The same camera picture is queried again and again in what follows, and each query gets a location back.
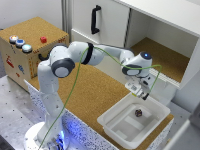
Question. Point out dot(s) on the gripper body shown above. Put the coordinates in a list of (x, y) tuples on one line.
[(134, 86)]

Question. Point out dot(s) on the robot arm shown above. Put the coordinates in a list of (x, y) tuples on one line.
[(50, 90)]

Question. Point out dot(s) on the purple block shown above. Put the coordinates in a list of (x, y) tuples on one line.
[(138, 113)]

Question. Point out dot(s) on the white plastic box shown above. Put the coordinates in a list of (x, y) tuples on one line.
[(113, 125)]

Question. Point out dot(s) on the pink block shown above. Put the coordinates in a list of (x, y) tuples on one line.
[(43, 39)]

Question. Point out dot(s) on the wooden drawer box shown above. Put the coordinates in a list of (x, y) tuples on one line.
[(33, 31)]

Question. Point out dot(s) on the white sliding door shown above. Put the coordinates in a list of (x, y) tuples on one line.
[(113, 23)]

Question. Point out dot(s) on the white cabinet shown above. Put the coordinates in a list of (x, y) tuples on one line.
[(173, 20)]

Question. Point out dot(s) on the green button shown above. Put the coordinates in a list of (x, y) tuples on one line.
[(26, 48)]

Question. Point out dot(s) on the blue button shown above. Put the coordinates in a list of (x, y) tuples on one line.
[(20, 42)]

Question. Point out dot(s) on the red button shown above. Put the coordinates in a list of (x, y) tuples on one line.
[(13, 39)]

